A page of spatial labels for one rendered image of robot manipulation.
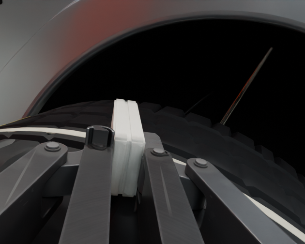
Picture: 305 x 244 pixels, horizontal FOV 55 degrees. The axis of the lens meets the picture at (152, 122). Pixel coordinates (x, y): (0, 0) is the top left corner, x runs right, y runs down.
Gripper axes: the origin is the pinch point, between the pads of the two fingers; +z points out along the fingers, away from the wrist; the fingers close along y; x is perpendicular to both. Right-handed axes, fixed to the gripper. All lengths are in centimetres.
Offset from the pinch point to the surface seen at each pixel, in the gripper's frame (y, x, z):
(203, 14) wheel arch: 10.4, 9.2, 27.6
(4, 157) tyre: -6.9, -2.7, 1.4
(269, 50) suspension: 32, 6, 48
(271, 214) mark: 10.3, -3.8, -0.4
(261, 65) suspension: 32, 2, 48
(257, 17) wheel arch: 17.1, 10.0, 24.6
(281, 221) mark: 10.9, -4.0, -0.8
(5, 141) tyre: -8.0, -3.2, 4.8
